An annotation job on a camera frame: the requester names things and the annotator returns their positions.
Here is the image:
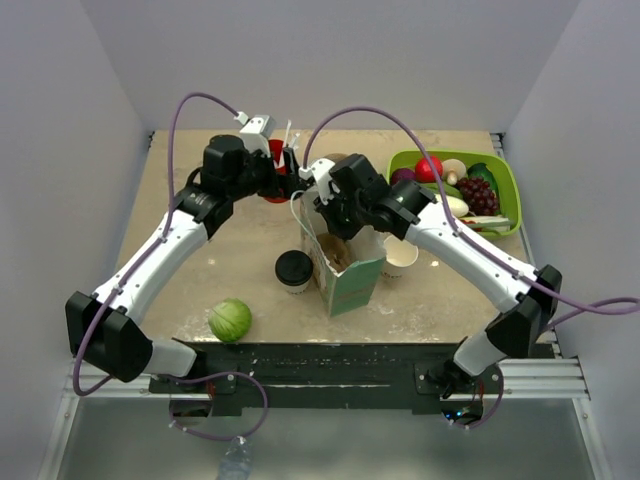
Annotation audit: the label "purple onion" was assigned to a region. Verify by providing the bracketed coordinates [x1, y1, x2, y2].
[389, 168, 415, 186]

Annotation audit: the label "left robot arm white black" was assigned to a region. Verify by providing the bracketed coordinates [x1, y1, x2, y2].
[65, 135, 302, 392]

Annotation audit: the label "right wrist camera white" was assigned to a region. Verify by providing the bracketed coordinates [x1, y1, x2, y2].
[299, 158, 336, 205]

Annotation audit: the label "white radish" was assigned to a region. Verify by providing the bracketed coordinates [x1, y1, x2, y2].
[446, 196, 469, 218]

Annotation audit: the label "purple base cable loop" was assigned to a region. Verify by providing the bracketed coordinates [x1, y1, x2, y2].
[168, 369, 270, 442]

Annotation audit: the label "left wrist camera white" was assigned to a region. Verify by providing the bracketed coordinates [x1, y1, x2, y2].
[234, 111, 276, 154]

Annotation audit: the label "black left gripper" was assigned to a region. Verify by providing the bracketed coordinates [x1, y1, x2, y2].
[228, 144, 311, 202]

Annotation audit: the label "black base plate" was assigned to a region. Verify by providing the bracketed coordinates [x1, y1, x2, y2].
[150, 342, 504, 415]

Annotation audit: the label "red apple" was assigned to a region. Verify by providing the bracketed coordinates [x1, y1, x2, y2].
[414, 156, 443, 183]

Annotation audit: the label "stack of cardboard carriers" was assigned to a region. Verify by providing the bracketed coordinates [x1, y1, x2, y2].
[315, 153, 348, 168]

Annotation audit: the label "green cabbage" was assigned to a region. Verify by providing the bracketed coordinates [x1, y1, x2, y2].
[208, 298, 253, 343]

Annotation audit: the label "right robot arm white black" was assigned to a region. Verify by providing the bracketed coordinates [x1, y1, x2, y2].
[300, 154, 562, 398]

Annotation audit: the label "brown cardboard cup carrier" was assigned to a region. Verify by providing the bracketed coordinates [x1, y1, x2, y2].
[317, 233, 353, 273]

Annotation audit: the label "red ribbed cup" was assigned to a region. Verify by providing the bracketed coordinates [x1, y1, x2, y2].
[264, 139, 287, 204]

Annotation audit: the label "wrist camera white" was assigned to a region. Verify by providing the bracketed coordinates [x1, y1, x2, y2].
[299, 158, 336, 205]
[234, 111, 276, 154]

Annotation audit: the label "black plastic cup lid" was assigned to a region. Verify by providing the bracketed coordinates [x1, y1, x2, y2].
[274, 250, 313, 286]

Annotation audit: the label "white mushroom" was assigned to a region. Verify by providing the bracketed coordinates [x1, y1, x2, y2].
[442, 158, 467, 186]

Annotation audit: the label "green plastic bin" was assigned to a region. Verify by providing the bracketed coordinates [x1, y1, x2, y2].
[386, 150, 521, 239]

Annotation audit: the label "dark green leafy vegetable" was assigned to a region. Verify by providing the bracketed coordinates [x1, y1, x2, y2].
[467, 163, 499, 194]

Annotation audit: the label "white paper coffee cup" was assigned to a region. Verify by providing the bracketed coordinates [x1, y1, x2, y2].
[381, 235, 419, 279]
[280, 279, 311, 295]

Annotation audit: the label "dark red grapes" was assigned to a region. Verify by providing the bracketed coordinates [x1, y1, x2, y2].
[456, 176, 501, 216]

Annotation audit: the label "white wrapped straw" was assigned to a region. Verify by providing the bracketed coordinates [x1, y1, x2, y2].
[289, 132, 301, 150]
[283, 119, 292, 148]

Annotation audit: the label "aluminium frame rail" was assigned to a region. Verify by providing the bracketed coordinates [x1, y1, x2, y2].
[499, 331, 590, 400]

